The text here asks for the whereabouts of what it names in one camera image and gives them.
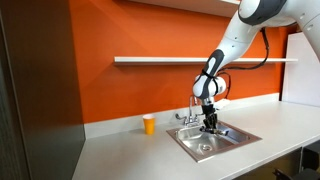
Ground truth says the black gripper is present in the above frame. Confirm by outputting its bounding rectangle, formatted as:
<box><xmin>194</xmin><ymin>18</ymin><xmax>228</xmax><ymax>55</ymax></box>
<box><xmin>200</xmin><ymin>104</ymin><xmax>217</xmax><ymax>133</ymax></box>

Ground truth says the small dark packet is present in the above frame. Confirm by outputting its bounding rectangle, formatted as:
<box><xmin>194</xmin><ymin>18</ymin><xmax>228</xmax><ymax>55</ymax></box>
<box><xmin>206</xmin><ymin>129</ymin><xmax>229</xmax><ymax>136</ymax></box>

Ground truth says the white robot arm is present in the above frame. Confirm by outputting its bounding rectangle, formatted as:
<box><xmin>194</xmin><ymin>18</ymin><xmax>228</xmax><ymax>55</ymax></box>
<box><xmin>193</xmin><ymin>0</ymin><xmax>320</xmax><ymax>134</ymax></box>

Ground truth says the chrome sink faucet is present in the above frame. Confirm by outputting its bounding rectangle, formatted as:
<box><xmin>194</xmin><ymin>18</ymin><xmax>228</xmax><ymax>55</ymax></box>
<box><xmin>175</xmin><ymin>95</ymin><xmax>201</xmax><ymax>127</ymax></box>

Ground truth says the stainless steel sink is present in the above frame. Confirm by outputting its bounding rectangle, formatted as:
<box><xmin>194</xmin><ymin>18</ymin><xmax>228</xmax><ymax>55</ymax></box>
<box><xmin>167</xmin><ymin>122</ymin><xmax>260</xmax><ymax>163</ymax></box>

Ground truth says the orange paper cup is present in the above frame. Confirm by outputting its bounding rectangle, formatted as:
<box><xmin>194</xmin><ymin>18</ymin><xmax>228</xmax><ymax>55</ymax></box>
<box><xmin>143</xmin><ymin>114</ymin><xmax>155</xmax><ymax>135</ymax></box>

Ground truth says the black chair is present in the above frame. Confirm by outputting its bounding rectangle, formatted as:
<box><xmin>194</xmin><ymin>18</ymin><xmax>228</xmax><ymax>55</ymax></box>
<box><xmin>273</xmin><ymin>140</ymin><xmax>320</xmax><ymax>180</ymax></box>

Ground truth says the dark tall cabinet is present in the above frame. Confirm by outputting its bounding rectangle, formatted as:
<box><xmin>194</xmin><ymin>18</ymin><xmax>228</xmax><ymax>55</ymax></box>
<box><xmin>0</xmin><ymin>0</ymin><xmax>85</xmax><ymax>180</ymax></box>

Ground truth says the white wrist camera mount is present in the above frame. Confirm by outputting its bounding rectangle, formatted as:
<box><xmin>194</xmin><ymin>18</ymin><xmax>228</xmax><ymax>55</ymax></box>
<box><xmin>213</xmin><ymin>98</ymin><xmax>230</xmax><ymax>110</ymax></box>

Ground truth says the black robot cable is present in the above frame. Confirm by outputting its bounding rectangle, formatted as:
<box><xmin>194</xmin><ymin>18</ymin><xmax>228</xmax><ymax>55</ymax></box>
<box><xmin>217</xmin><ymin>27</ymin><xmax>270</xmax><ymax>100</ymax></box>

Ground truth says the white wall shelf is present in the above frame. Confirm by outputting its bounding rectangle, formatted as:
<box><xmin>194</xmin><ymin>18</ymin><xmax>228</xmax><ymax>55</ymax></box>
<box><xmin>114</xmin><ymin>56</ymin><xmax>298</xmax><ymax>65</ymax></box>

